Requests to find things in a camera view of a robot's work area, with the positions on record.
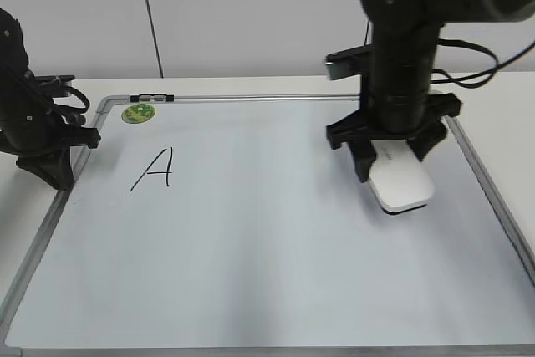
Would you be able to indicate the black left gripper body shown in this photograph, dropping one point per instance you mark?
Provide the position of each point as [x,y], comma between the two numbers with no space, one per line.
[42,114]

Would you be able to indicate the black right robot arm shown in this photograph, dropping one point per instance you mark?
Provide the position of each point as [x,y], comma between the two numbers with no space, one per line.
[397,68]

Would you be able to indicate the white whiteboard eraser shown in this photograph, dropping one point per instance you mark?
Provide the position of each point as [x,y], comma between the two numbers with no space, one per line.
[397,178]

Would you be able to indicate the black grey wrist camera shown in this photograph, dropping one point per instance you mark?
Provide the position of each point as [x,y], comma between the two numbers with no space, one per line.
[349,62]

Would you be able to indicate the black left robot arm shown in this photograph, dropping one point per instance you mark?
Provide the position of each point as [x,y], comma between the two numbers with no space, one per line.
[14,58]

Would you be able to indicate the green round magnet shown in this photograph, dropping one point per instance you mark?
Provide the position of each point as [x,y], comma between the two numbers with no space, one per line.
[138,114]

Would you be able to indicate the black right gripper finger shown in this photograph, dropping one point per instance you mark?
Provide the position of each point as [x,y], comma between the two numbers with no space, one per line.
[364,155]
[427,139]

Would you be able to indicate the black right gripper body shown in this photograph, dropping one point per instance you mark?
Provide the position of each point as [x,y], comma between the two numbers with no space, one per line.
[393,121]

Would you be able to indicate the white board with grey frame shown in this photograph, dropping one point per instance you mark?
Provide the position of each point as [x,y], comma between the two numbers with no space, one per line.
[232,223]

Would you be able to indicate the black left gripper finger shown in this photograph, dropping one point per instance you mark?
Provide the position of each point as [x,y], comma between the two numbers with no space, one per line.
[54,168]

